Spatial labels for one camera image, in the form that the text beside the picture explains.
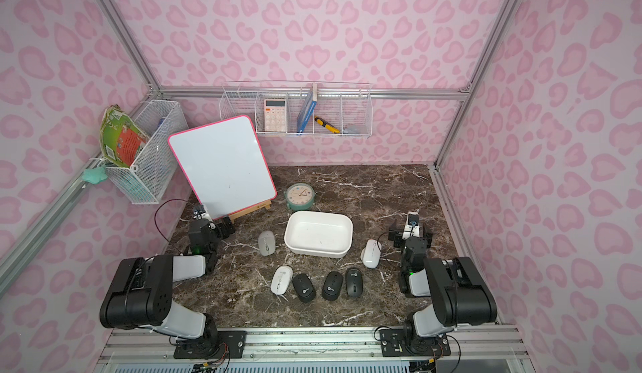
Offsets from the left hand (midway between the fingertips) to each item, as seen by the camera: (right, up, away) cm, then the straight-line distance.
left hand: (213, 216), depth 93 cm
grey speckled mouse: (+20, -10, -2) cm, 23 cm away
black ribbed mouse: (+51, -21, -10) cm, 56 cm away
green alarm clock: (+31, +7, +13) cm, 34 cm away
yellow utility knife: (+40, +36, +5) cm, 54 cm away
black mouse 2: (+45, -22, -10) cm, 51 cm away
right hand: (+72, -1, -4) cm, 72 cm away
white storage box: (+39, -8, +4) cm, 40 cm away
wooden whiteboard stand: (+16, +3, +7) cm, 18 cm away
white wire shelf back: (+32, +42, +4) cm, 53 cm away
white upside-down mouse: (+27, -20, -10) cm, 35 cm away
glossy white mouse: (+58, -13, -4) cm, 60 cm away
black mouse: (+35, -23, -10) cm, 43 cm away
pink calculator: (+23, +38, +2) cm, 44 cm away
